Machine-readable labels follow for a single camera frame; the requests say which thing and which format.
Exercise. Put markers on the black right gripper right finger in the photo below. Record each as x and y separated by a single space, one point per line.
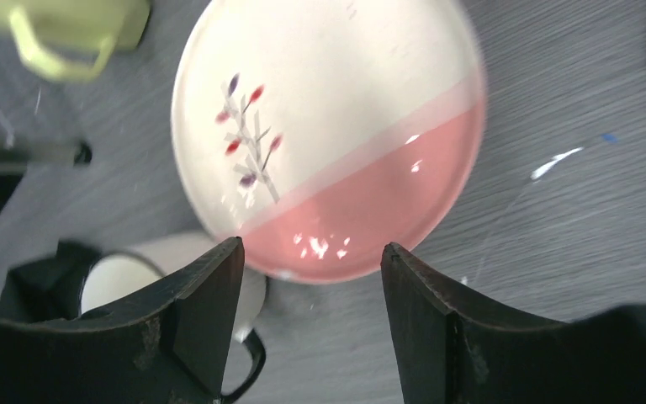
455 345

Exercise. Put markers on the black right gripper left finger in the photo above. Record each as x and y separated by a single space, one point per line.
99 359

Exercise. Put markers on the pink and cream plate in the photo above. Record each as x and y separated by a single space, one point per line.
320 131

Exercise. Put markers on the metal dish rack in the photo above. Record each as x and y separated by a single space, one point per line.
0 156

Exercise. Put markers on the black cloth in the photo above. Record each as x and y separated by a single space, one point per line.
50 287

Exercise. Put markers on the light green mug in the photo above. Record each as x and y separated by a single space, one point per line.
63 41

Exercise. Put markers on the white ribbed mug black handle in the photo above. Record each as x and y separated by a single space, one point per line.
207 297

